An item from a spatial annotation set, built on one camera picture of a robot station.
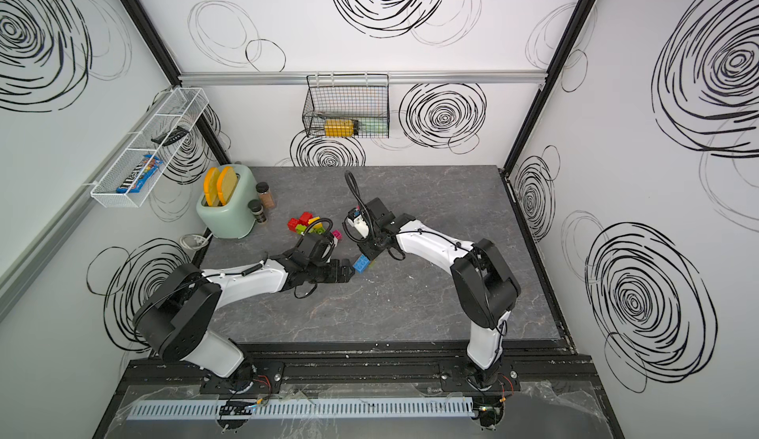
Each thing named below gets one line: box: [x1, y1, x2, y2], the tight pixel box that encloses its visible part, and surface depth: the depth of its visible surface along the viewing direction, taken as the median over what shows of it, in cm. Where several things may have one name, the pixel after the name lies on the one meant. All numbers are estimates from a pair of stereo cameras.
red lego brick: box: [286, 211, 314, 233], surface depth 104 cm
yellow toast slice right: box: [216, 166, 239, 206], surface depth 91 cm
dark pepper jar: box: [247, 198, 267, 224], surface depth 101 cm
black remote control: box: [151, 125, 190, 147], surface depth 82 cm
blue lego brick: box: [352, 253, 371, 273], surface depth 90 cm
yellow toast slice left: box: [203, 167, 221, 207], surface depth 90 cm
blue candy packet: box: [115, 154, 165, 193], surface depth 72 cm
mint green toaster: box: [195, 164, 257, 240], surface depth 96 cm
